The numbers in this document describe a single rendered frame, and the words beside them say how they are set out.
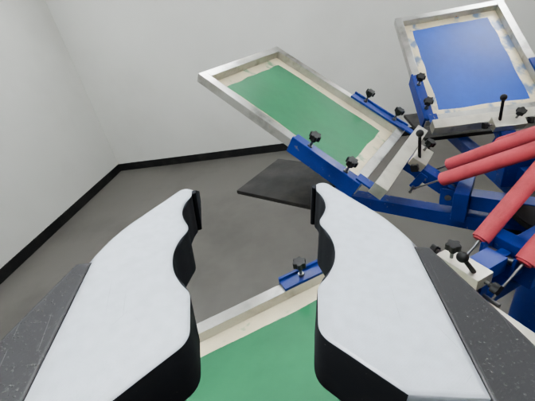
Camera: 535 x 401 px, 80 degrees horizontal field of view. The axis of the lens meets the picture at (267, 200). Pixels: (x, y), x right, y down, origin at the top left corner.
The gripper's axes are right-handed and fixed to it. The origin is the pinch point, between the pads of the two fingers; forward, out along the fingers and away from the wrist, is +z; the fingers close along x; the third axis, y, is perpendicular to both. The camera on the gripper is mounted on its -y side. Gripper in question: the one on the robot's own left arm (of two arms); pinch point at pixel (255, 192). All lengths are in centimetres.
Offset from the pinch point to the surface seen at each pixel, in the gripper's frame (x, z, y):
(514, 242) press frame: 72, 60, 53
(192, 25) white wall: -74, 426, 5
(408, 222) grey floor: 122, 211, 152
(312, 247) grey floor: 39, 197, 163
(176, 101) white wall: -109, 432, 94
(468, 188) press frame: 76, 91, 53
